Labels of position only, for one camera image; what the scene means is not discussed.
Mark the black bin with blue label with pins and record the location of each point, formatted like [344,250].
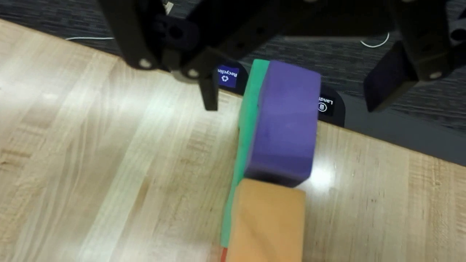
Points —
[229,77]

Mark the green foam block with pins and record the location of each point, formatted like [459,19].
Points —
[249,109]

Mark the black bin with white label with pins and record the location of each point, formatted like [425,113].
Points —
[329,107]

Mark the purple foam block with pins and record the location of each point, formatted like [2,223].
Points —
[287,123]

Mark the orange foam block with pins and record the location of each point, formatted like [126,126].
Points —
[267,222]

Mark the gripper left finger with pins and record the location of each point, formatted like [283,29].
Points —
[145,32]

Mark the red foam block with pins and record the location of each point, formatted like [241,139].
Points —
[223,255]

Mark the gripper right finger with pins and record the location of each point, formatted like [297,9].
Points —
[422,40]

